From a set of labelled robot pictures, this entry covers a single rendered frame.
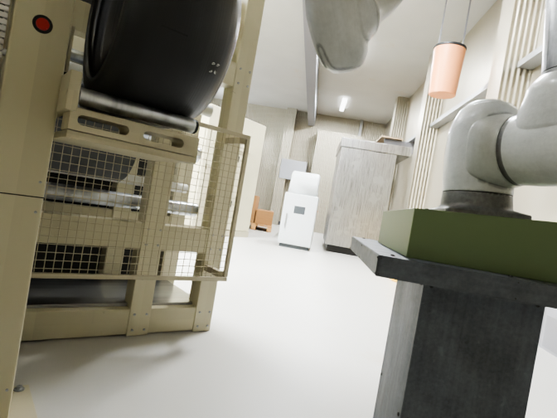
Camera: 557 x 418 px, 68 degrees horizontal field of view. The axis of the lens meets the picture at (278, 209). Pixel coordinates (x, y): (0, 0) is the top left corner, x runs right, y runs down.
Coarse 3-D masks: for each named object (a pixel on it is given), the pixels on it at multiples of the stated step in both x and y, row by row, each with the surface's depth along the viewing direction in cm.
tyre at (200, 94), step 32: (96, 0) 136; (128, 0) 103; (160, 0) 101; (192, 0) 106; (224, 0) 111; (96, 32) 144; (128, 32) 103; (160, 32) 104; (192, 32) 108; (224, 32) 113; (96, 64) 143; (128, 64) 107; (160, 64) 108; (192, 64) 112; (224, 64) 117; (128, 96) 114; (160, 96) 116; (192, 96) 119; (160, 128) 137
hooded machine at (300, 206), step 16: (304, 176) 691; (320, 176) 701; (288, 192) 676; (304, 192) 680; (288, 208) 675; (304, 208) 672; (288, 224) 675; (304, 224) 672; (288, 240) 675; (304, 240) 672
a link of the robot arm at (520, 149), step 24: (552, 0) 80; (552, 24) 79; (552, 48) 79; (552, 72) 78; (528, 96) 81; (552, 96) 76; (528, 120) 80; (552, 120) 75; (504, 144) 84; (528, 144) 79; (552, 144) 75; (504, 168) 86; (528, 168) 81; (552, 168) 77
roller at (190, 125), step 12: (84, 96) 106; (96, 96) 107; (108, 96) 110; (96, 108) 109; (108, 108) 110; (120, 108) 111; (132, 108) 113; (144, 108) 115; (144, 120) 117; (156, 120) 118; (168, 120) 120; (180, 120) 122; (192, 120) 125; (192, 132) 126
